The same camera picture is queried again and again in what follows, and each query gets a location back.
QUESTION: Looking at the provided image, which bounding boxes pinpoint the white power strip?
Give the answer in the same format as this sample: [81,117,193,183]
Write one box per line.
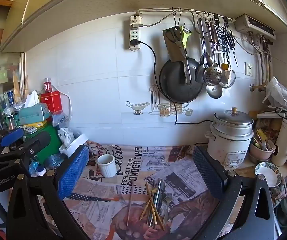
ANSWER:
[129,15,143,51]

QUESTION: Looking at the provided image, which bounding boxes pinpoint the small steel ladle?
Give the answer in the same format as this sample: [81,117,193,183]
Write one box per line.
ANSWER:
[206,84,223,99]

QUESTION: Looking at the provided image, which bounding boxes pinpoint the cream thermos jug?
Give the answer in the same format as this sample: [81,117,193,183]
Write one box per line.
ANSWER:
[271,117,287,167]

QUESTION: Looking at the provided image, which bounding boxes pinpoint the aluminium steamer pot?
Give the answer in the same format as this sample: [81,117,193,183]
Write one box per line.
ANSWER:
[213,107,254,137]

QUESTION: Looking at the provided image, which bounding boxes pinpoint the teal tissue box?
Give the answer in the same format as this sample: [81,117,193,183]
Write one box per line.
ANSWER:
[18,90,51,127]

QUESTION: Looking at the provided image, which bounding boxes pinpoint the clear plastic bag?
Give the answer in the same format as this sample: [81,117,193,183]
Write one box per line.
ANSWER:
[262,76,287,117]

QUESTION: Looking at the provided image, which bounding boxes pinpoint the brown chopstick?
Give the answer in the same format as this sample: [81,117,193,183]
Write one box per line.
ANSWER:
[152,192,159,227]

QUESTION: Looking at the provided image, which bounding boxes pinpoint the clear bottle white cap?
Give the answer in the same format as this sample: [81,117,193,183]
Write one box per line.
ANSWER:
[30,161,48,177]

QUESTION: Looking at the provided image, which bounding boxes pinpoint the yellow flat box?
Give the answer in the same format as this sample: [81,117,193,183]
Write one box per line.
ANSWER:
[22,121,48,131]

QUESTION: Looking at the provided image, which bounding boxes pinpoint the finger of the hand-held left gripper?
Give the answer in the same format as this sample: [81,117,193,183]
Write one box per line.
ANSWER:
[0,131,52,167]
[0,127,25,157]

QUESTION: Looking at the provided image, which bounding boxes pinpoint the red label bottle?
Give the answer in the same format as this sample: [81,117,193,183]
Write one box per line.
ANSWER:
[43,77,53,93]

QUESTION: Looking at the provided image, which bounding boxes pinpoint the white water heater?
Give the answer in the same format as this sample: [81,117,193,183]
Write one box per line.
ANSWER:
[234,14,277,41]

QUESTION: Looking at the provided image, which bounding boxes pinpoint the white ceramic cup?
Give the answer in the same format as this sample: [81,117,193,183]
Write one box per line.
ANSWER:
[97,154,117,178]

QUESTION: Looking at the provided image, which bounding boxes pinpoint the patterned ceramic bowl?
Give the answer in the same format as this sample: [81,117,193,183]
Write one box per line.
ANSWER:
[255,162,282,188]

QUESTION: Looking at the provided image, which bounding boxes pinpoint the black kitchen shears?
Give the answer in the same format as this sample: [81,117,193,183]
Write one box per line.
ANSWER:
[220,17,239,67]

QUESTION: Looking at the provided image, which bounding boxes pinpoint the green peeler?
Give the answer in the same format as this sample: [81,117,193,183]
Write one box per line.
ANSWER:
[180,26,192,50]

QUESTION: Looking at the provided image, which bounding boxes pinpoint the printed plastic bag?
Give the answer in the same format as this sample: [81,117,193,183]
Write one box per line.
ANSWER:
[52,110,75,146]

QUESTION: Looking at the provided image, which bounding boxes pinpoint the yellow chopstick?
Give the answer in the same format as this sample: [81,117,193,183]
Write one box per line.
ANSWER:
[140,199,152,221]
[145,183,165,231]

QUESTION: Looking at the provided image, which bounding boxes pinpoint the newspaper print tablecloth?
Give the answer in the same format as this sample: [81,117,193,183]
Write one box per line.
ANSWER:
[63,142,234,240]

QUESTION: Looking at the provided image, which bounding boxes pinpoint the white plastic bowl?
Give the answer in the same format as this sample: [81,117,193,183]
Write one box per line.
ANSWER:
[59,133,89,158]

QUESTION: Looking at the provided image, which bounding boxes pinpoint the steel slotted skimmer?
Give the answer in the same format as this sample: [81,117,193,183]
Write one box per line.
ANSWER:
[203,19,223,86]

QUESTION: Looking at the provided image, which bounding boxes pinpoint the white rice cooker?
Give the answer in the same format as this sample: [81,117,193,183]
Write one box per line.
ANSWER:
[207,124,254,169]

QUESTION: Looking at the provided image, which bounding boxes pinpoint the pink utensil holder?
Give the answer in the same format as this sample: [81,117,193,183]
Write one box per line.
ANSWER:
[249,129,277,161]

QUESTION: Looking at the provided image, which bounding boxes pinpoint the black power cable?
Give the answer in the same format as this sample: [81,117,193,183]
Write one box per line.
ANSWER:
[130,39,214,126]

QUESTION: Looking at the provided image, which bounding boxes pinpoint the black handled scissors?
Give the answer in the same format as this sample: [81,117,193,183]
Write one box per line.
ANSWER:
[166,26,184,48]

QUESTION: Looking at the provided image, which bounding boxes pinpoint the steel fork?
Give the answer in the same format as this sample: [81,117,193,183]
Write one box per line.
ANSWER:
[162,196,173,225]

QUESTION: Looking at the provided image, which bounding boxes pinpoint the steel cleaver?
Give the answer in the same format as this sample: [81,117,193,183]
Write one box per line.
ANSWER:
[162,27,193,86]

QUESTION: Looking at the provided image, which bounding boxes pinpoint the metal hanging rail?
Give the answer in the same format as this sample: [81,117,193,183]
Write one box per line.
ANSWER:
[136,7,236,22]

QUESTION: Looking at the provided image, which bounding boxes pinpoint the white power cable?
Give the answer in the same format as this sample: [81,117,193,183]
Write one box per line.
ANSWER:
[133,9,196,28]

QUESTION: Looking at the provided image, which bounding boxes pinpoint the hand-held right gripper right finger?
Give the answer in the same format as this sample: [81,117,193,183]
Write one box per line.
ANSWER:
[192,146,276,240]

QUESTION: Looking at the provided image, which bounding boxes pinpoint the wall water pipe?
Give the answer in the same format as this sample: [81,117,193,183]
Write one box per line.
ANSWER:
[250,36,272,92]

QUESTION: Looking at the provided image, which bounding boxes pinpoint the black frying pan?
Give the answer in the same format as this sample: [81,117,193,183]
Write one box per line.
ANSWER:
[159,56,207,103]

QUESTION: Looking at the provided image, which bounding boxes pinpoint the green plastic container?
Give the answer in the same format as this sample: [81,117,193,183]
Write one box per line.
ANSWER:
[23,124,64,163]

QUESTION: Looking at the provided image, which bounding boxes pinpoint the round wire strainer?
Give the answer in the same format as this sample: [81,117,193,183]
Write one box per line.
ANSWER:
[221,69,236,89]

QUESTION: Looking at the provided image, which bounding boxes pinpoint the red tin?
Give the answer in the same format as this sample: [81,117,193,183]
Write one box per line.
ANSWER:
[40,91,63,115]

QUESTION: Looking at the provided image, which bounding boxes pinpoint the gravy boat wall sticker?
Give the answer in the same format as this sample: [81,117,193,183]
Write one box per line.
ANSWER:
[125,101,151,116]

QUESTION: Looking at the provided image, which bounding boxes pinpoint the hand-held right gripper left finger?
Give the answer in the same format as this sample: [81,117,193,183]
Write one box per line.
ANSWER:
[6,145,91,240]

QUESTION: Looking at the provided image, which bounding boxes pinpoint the thin white cable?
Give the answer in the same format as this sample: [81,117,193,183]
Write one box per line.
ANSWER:
[52,84,73,131]

